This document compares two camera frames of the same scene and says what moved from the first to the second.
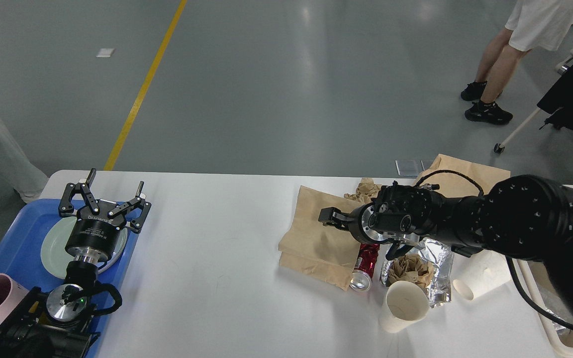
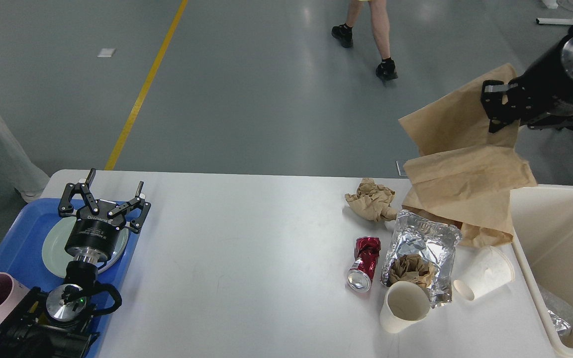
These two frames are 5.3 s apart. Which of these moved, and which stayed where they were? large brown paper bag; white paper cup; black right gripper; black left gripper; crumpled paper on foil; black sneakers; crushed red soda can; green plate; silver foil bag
Moved: black right gripper; large brown paper bag; black sneakers
Stayed: green plate; crumpled paper on foil; crushed red soda can; silver foil bag; black left gripper; white paper cup
